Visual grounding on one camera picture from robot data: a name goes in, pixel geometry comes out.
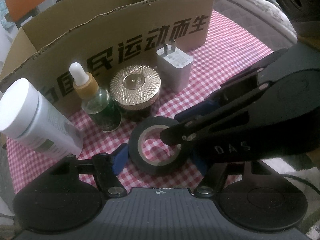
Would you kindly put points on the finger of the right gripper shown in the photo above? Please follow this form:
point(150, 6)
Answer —
point(242, 100)
point(200, 129)

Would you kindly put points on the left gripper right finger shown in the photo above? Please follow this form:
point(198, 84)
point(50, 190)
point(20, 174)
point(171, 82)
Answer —
point(215, 179)

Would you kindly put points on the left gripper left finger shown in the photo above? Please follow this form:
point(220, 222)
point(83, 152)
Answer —
point(105, 168)

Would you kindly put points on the black electrical tape roll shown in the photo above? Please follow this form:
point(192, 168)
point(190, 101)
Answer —
point(149, 153)

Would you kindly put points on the white power adapter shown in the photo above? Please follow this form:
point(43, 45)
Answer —
point(174, 67)

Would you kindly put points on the green dropper bottle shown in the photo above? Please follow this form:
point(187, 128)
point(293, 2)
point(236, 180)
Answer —
point(95, 101)

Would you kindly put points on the gold lidded jar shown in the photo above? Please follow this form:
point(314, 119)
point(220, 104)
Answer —
point(136, 90)

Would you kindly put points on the white pill bottle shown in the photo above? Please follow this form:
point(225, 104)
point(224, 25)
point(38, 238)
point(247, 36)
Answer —
point(30, 119)

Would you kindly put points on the red checkered tablecloth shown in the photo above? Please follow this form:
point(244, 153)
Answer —
point(228, 50)

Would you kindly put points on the brown cardboard box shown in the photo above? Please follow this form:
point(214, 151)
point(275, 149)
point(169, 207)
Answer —
point(104, 36)

